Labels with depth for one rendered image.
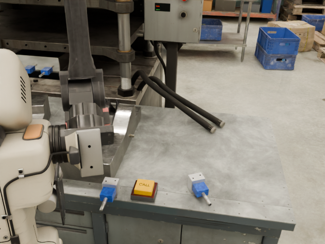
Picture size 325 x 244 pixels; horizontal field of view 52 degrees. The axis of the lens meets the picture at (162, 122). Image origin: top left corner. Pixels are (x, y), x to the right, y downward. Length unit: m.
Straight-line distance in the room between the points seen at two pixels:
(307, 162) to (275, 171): 1.59
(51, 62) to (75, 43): 1.22
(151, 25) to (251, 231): 1.14
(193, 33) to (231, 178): 0.85
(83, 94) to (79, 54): 0.09
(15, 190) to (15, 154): 0.08
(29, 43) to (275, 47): 3.35
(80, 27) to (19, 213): 0.41
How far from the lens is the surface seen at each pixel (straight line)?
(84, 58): 0.79
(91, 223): 1.37
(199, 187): 1.15
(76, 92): 0.79
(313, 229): 2.36
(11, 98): 0.67
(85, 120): 0.74
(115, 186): 1.13
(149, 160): 1.32
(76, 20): 0.78
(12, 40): 2.09
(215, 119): 1.57
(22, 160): 0.66
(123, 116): 1.38
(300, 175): 2.76
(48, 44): 1.99
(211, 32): 4.86
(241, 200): 1.19
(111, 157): 1.19
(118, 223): 1.33
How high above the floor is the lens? 1.59
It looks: 30 degrees down
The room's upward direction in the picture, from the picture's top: 2 degrees clockwise
